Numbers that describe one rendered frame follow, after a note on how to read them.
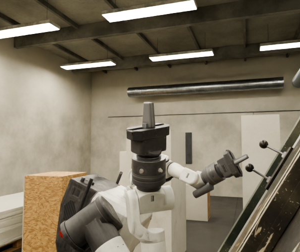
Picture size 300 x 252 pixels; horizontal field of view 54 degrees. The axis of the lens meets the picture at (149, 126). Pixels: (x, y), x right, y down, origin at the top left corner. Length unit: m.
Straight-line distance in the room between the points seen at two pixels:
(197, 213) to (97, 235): 5.59
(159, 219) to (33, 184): 1.56
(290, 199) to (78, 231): 0.61
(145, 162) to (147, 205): 0.12
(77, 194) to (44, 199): 1.98
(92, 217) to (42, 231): 2.27
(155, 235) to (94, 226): 0.21
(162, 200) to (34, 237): 2.54
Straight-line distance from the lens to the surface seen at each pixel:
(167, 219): 3.74
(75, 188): 1.11
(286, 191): 0.94
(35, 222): 3.19
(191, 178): 1.34
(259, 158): 5.02
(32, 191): 3.16
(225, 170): 1.29
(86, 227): 0.91
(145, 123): 0.72
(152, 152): 0.72
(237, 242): 1.35
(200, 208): 6.39
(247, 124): 5.03
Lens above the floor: 1.54
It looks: 4 degrees up
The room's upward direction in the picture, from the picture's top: straight up
